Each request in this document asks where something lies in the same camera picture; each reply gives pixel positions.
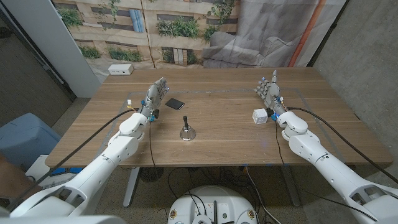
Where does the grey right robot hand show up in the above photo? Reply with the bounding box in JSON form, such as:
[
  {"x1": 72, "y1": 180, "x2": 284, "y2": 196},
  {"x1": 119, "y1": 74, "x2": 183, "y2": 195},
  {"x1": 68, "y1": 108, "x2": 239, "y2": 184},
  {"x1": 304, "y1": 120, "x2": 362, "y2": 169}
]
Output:
[{"x1": 254, "y1": 69, "x2": 289, "y2": 122}]

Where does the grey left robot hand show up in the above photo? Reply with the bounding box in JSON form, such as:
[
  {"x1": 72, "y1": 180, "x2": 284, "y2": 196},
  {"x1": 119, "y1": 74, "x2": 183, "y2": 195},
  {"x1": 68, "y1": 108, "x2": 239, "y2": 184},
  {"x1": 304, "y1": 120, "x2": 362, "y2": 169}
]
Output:
[{"x1": 138, "y1": 77, "x2": 170, "y2": 122}]

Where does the silver bell black handle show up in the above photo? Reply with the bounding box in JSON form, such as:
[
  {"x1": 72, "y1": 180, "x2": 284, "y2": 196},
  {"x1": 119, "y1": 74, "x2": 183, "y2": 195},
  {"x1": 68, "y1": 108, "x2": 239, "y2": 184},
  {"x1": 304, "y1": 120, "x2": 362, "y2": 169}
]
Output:
[{"x1": 179, "y1": 115, "x2": 197, "y2": 141}]

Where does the white robot shoulder housing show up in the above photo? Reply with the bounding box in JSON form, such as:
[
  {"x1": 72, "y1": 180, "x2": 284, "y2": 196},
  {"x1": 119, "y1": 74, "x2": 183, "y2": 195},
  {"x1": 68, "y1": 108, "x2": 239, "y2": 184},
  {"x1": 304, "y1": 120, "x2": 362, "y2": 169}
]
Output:
[{"x1": 0, "y1": 214, "x2": 127, "y2": 224}]

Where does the black card holder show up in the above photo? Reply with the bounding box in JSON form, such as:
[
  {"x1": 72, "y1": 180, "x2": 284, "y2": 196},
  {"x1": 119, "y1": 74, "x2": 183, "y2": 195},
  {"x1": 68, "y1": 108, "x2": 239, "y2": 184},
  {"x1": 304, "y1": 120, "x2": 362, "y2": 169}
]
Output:
[{"x1": 165, "y1": 98, "x2": 185, "y2": 111}]

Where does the white embossed box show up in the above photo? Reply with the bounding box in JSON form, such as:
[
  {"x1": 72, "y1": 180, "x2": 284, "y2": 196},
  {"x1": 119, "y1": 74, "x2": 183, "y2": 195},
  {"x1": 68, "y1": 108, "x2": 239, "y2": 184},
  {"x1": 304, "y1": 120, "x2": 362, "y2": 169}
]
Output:
[{"x1": 252, "y1": 108, "x2": 269, "y2": 125}]

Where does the white power strip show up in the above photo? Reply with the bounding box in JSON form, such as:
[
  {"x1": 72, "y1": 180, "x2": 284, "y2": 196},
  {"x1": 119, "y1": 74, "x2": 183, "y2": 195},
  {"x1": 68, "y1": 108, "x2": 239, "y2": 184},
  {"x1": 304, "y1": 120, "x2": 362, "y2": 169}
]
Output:
[{"x1": 108, "y1": 63, "x2": 134, "y2": 76}]

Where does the black round grille disc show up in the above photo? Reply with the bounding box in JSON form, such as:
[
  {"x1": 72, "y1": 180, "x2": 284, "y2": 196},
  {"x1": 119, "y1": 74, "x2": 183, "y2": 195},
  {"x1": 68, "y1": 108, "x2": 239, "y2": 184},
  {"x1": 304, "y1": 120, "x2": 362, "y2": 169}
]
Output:
[{"x1": 139, "y1": 167, "x2": 165, "y2": 183}]

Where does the printed fabric backdrop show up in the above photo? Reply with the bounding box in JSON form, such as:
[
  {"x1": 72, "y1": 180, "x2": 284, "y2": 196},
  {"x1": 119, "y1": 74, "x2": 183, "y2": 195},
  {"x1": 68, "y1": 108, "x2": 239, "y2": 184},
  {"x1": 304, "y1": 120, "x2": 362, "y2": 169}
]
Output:
[{"x1": 51, "y1": 0, "x2": 348, "y2": 83}]

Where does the grey metal table leg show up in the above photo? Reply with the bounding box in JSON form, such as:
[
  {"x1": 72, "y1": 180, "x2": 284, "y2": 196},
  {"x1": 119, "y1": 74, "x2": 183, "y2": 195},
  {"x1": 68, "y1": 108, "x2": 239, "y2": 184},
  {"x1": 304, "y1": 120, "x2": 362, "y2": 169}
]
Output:
[
  {"x1": 123, "y1": 167, "x2": 141, "y2": 208},
  {"x1": 281, "y1": 164, "x2": 302, "y2": 208}
]

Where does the white pillar panel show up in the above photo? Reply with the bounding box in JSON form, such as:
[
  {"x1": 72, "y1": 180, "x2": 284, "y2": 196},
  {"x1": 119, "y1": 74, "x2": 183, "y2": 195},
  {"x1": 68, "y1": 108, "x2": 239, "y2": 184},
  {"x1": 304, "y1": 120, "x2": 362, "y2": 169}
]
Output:
[{"x1": 1, "y1": 0, "x2": 102, "y2": 98}]

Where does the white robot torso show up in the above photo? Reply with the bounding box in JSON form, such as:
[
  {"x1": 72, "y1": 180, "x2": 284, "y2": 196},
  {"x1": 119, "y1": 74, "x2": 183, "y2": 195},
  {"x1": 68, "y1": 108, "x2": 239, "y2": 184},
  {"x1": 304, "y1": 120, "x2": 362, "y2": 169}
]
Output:
[{"x1": 167, "y1": 185, "x2": 258, "y2": 224}]

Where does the white floor board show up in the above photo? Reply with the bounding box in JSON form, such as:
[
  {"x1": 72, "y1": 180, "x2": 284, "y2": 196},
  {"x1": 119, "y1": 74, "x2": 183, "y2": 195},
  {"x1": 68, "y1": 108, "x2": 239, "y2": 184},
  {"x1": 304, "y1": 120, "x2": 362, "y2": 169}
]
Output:
[{"x1": 24, "y1": 154, "x2": 94, "y2": 190}]

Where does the blue grey storage bin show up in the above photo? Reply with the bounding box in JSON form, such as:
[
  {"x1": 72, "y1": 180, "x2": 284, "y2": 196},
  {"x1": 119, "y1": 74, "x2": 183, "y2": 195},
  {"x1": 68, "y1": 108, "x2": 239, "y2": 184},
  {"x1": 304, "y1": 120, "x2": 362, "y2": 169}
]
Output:
[{"x1": 0, "y1": 112, "x2": 62, "y2": 170}]

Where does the person's brown trouser leg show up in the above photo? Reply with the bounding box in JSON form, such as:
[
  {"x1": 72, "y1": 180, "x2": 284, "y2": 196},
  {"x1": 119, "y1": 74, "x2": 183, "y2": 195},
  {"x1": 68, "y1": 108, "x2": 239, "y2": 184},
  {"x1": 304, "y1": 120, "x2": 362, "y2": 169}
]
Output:
[{"x1": 0, "y1": 154, "x2": 43, "y2": 200}]

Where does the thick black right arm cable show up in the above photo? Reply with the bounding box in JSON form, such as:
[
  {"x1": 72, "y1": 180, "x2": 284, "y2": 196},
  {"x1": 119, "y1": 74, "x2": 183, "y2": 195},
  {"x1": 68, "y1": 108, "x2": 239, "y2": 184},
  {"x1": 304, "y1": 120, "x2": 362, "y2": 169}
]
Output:
[{"x1": 287, "y1": 106, "x2": 398, "y2": 184}]

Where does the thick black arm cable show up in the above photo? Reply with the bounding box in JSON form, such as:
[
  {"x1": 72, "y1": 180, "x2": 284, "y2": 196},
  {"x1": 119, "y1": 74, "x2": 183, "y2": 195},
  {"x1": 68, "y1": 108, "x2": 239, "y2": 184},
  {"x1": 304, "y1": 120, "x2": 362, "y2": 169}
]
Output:
[
  {"x1": 6, "y1": 108, "x2": 139, "y2": 212},
  {"x1": 287, "y1": 106, "x2": 398, "y2": 184}
]

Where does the thin black left wrist cable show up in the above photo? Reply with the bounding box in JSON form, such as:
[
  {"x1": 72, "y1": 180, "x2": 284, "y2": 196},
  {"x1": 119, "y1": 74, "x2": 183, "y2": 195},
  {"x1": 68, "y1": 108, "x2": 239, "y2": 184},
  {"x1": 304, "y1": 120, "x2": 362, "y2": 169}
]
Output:
[{"x1": 147, "y1": 119, "x2": 159, "y2": 178}]

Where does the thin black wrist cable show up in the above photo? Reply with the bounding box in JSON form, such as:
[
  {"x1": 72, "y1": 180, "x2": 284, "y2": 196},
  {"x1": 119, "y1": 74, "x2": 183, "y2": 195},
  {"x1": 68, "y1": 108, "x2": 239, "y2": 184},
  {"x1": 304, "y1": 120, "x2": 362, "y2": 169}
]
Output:
[
  {"x1": 147, "y1": 119, "x2": 159, "y2": 178},
  {"x1": 274, "y1": 120, "x2": 379, "y2": 222}
]

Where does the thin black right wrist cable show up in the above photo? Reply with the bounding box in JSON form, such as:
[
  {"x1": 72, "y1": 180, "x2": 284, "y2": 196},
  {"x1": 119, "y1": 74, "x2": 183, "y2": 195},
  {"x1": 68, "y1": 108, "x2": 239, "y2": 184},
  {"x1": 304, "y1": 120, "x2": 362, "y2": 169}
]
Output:
[{"x1": 274, "y1": 120, "x2": 379, "y2": 222}]

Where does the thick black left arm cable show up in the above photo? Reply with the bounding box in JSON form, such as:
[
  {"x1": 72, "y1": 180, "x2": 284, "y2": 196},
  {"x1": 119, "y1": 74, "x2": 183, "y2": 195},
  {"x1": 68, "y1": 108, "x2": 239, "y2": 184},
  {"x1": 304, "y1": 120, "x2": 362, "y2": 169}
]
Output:
[{"x1": 6, "y1": 108, "x2": 139, "y2": 212}]

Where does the grey floor cable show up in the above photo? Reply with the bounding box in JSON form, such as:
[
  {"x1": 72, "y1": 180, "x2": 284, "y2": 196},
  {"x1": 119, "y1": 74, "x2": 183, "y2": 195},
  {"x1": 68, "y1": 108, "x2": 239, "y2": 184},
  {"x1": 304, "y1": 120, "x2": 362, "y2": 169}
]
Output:
[{"x1": 244, "y1": 166, "x2": 274, "y2": 224}]

